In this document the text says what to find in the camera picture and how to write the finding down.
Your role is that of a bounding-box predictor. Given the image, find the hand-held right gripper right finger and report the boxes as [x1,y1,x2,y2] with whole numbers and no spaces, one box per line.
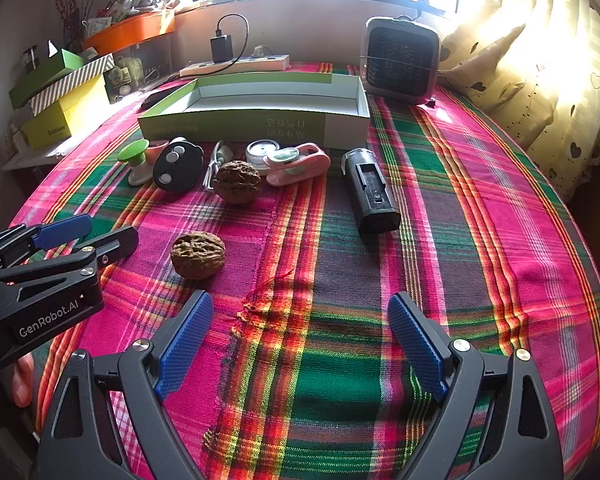
[387,291,566,480]

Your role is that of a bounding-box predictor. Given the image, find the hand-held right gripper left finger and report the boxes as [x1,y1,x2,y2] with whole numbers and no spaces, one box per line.
[35,289,215,480]

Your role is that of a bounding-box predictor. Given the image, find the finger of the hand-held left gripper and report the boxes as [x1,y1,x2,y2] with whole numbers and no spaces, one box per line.
[0,226,141,306]
[0,213,95,268]

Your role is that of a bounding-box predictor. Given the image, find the brown walnut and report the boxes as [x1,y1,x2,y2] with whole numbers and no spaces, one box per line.
[213,160,262,205]
[170,231,227,278]

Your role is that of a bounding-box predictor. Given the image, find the green and white mushroom-shaped holder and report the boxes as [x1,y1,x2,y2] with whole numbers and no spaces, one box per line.
[117,140,153,187]

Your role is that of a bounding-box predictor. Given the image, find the black round device white buttons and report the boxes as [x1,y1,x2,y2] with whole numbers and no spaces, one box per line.
[152,137,205,193]

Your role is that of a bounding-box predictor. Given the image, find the pink and white holder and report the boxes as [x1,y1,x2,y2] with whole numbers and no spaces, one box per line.
[147,141,171,165]

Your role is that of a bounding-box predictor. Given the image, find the white cable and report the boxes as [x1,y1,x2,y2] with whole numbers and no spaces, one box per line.
[203,140,236,192]

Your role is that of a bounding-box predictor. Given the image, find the black rectangular device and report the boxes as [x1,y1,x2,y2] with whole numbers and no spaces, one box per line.
[341,147,402,234]

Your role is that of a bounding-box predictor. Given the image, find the green and white cardboard box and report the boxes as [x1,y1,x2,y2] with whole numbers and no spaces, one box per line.
[137,71,371,151]

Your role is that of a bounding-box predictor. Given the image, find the small clear round jar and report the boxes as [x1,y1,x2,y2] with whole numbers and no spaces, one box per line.
[245,139,281,176]

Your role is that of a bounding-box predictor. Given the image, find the pink and mint clip case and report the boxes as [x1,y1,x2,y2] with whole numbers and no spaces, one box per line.
[263,143,332,188]

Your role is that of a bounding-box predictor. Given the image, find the person's left hand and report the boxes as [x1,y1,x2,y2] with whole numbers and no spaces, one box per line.
[11,352,36,408]

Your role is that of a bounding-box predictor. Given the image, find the plaid cloth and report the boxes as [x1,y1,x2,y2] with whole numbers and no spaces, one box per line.
[7,60,600,480]

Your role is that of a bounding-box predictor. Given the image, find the yellow box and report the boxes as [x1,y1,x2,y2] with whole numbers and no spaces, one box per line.
[21,75,112,150]

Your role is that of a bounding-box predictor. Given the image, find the striped box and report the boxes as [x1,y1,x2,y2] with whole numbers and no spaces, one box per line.
[27,53,116,117]

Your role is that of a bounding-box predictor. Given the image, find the black phone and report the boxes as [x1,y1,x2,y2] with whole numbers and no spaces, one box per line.
[140,87,181,110]

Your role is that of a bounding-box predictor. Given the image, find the glass case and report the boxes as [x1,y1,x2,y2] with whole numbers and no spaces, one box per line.
[102,30,178,106]

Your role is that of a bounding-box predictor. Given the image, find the orange tray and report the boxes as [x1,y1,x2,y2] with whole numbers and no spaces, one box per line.
[81,10,177,56]

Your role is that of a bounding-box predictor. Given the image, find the white power strip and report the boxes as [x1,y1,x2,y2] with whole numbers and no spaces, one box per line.
[180,54,291,78]

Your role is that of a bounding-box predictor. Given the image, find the black charger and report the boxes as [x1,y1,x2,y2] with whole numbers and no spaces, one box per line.
[210,35,235,64]

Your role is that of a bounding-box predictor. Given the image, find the grey desk heater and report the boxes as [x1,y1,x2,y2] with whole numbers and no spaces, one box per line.
[358,16,442,106]

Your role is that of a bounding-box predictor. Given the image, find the cream heart-print curtain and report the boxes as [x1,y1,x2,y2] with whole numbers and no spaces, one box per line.
[437,0,600,201]

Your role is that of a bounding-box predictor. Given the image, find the black charger cable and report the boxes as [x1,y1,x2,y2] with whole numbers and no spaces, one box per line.
[195,14,251,77]

